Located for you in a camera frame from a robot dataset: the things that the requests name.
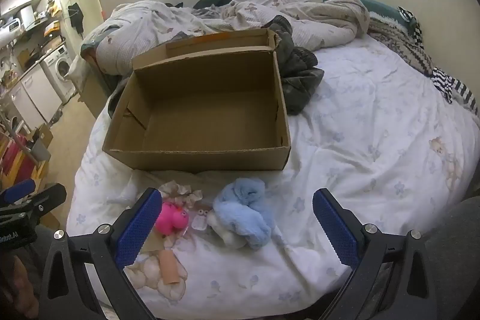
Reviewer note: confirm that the white and beige plush toy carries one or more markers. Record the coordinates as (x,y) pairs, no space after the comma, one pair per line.
(168,267)

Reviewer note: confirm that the grey fleece garment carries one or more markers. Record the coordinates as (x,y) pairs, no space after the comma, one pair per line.
(300,80)

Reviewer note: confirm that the wooden bed frame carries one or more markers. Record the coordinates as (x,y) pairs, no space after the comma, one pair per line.
(93,91)

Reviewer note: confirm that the black and white checkered cloth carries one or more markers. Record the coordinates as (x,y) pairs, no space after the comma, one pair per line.
(407,18)

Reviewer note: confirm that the light blue fluffy plush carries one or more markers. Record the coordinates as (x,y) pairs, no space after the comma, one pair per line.
(240,215)

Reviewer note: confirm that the pink bag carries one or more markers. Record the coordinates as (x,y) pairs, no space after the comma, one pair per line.
(15,155)

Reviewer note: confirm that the black hanging garment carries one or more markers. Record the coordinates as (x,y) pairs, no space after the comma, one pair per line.
(76,16)

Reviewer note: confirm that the grey container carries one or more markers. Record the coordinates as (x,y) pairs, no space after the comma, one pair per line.
(39,151)

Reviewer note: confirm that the white floor cabinet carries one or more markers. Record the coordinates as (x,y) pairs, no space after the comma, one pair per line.
(33,98)

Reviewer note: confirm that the person's grey trousers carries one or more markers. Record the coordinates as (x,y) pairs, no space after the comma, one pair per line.
(457,248)

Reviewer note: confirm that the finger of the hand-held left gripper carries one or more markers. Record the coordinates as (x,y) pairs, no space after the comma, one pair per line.
(47,198)
(17,191)

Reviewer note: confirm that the wooden rack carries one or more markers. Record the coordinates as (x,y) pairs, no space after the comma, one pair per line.
(37,170)

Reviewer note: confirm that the white ruffled fabric scrunchie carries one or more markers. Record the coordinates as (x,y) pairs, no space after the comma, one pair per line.
(180,192)

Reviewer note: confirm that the pink plush toy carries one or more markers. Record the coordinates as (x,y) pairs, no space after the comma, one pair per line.
(168,218)

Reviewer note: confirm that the brown cardboard box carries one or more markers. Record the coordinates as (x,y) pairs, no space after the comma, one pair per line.
(210,117)

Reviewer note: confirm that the person's left hand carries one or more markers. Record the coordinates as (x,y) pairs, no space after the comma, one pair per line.
(15,282)

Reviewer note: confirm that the teal pillow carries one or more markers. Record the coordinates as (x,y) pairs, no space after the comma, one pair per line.
(378,7)

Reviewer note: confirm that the black and white striped cloth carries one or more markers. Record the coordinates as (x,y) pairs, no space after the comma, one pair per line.
(457,87)

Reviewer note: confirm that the small clear plastic packet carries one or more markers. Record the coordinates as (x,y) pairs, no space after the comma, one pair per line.
(198,220)

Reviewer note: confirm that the white printed duvet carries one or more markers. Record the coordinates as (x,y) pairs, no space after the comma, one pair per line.
(150,27)

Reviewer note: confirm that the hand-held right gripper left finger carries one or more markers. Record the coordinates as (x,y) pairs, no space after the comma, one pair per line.
(138,226)

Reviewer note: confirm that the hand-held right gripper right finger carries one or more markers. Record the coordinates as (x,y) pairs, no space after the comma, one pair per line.
(333,226)

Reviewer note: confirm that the small cardboard box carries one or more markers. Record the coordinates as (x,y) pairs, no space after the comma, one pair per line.
(45,134)

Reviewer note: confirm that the white washing machine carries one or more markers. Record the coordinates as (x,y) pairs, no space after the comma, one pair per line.
(60,69)

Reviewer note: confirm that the grey knit patterned blanket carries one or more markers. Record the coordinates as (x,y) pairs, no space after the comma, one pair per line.
(405,42)

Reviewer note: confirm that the yellow box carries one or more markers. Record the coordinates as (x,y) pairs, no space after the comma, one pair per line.
(52,29)

